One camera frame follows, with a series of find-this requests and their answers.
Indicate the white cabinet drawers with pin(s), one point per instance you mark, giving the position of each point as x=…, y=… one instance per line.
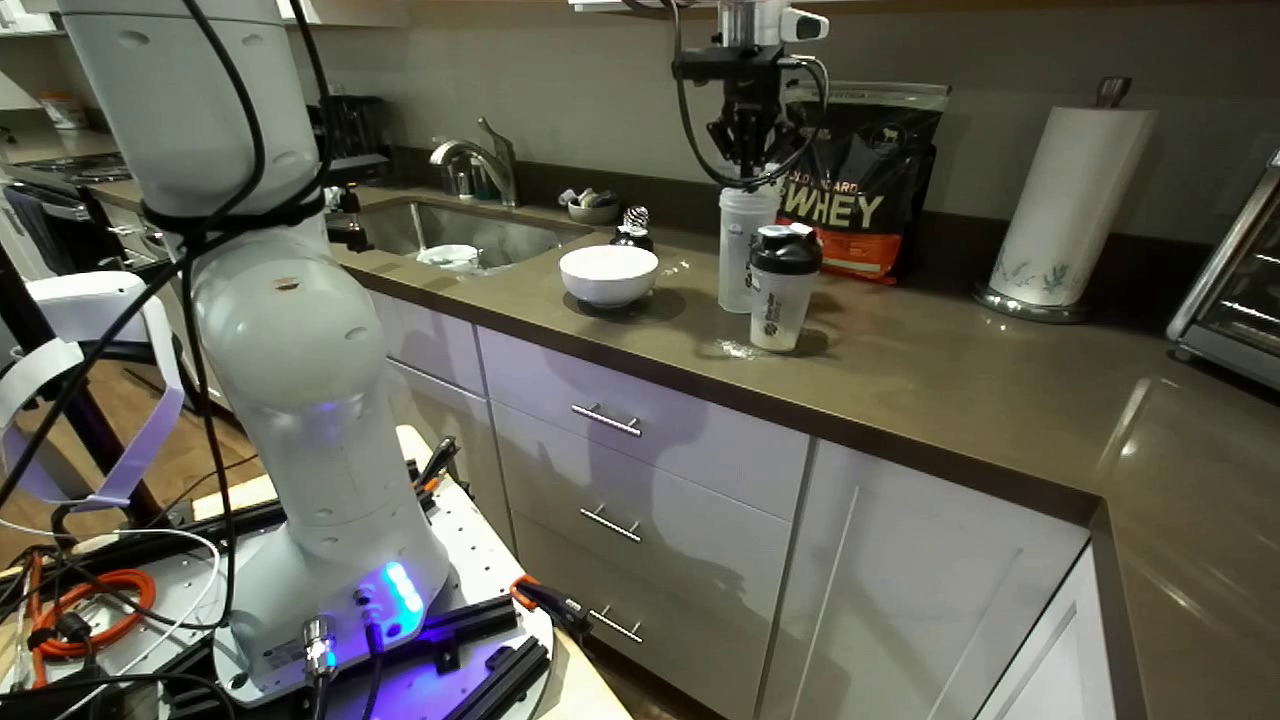
x=664, y=514

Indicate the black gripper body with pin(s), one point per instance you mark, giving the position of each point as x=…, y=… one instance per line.
x=752, y=126

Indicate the white ceramic bowl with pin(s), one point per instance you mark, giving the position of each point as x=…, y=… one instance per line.
x=608, y=275

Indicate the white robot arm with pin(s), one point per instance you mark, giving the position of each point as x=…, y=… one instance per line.
x=206, y=111

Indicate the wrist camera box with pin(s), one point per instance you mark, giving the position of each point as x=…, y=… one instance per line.
x=769, y=20

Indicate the silver toaster oven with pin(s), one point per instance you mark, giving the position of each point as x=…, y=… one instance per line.
x=1233, y=308

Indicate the white paper towel roll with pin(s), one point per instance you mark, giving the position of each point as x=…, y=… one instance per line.
x=1069, y=203

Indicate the stainless steel sink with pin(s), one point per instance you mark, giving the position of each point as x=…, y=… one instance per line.
x=457, y=238

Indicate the open clear plastic cup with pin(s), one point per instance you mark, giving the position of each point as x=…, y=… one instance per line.
x=743, y=219

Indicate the chrome kitchen faucet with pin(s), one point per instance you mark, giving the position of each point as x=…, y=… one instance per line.
x=477, y=170

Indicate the shaker bottle with black lid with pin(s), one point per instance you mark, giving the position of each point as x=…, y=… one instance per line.
x=781, y=275

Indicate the black whey protein bag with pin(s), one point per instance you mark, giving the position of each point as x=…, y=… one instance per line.
x=866, y=179

